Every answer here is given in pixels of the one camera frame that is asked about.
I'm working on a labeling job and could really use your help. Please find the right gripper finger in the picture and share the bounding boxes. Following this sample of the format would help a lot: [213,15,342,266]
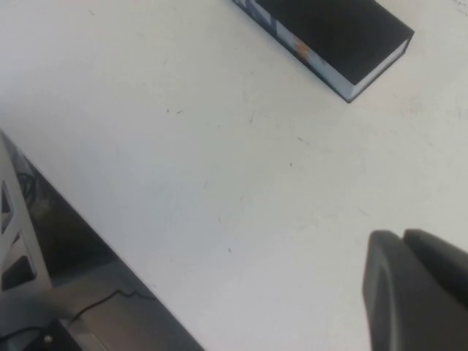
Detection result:
[361,228,468,351]

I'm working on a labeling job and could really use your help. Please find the black glasses case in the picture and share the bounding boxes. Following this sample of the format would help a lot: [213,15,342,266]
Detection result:
[232,0,416,105]

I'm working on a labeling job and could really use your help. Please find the black device with screw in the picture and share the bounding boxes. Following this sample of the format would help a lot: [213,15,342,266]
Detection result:
[0,317,83,351]

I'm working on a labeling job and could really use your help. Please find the thin black cable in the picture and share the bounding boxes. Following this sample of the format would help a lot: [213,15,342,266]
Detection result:
[69,288,158,325]

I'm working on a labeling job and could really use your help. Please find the silver metal frame with cutouts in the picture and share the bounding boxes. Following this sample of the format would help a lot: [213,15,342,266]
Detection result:
[0,129,53,293]

